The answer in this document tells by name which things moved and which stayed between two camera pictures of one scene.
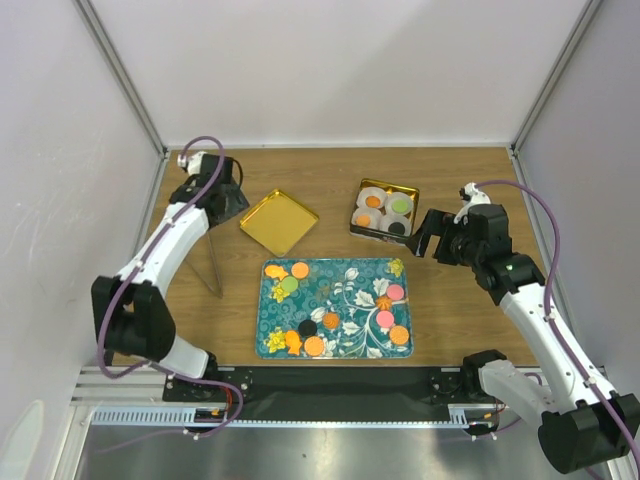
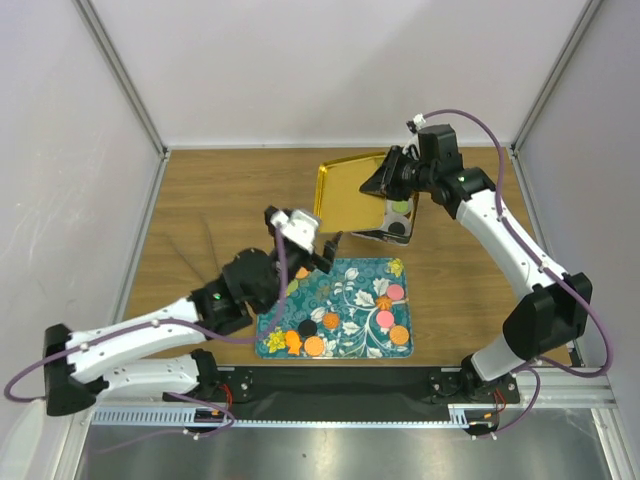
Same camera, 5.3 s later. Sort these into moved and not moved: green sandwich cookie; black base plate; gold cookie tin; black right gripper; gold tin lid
Moved: black right gripper; gold tin lid
Not moved: green sandwich cookie; black base plate; gold cookie tin
